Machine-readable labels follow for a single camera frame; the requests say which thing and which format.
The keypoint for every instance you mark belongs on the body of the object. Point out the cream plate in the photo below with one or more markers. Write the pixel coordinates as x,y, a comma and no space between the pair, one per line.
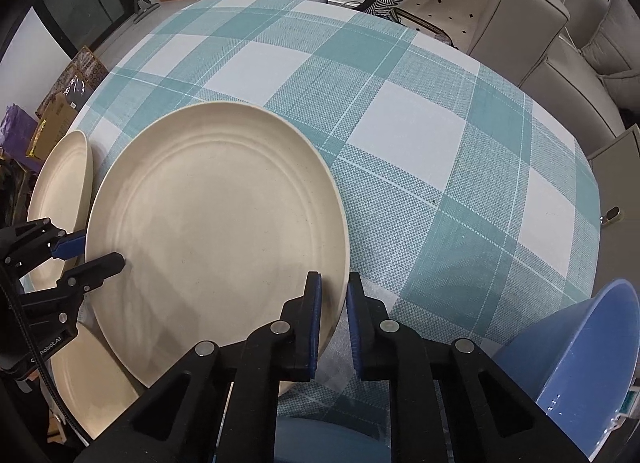
60,183
85,393
215,223

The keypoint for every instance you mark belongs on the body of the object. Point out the blue bowl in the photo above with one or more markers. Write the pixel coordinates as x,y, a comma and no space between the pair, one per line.
330,443
590,368

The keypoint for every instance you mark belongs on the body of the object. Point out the brown cardboard box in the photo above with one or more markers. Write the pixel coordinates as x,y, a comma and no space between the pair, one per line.
55,123

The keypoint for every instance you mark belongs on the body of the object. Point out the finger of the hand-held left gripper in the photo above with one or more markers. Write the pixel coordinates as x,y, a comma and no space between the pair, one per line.
70,245
95,270

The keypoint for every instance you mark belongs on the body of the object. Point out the grey safe cabinet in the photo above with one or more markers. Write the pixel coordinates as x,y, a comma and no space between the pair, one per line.
620,183

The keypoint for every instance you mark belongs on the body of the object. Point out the grey sofa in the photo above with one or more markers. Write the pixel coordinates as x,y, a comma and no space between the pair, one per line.
550,68

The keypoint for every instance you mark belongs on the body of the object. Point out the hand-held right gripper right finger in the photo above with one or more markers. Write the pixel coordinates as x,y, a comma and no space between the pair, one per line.
353,323

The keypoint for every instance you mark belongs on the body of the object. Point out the grey mop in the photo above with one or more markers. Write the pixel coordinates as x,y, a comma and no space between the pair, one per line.
145,5

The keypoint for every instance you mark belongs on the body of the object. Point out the patterned cardboard box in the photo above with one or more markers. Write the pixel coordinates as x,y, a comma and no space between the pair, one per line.
87,68

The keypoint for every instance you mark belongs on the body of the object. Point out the teal checked tablecloth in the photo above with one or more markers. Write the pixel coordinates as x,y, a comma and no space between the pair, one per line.
400,143

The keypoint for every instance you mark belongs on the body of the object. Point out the purple bag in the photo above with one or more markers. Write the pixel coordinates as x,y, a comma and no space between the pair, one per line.
17,130

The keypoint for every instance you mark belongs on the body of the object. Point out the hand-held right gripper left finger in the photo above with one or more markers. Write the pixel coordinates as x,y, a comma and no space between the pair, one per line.
315,323

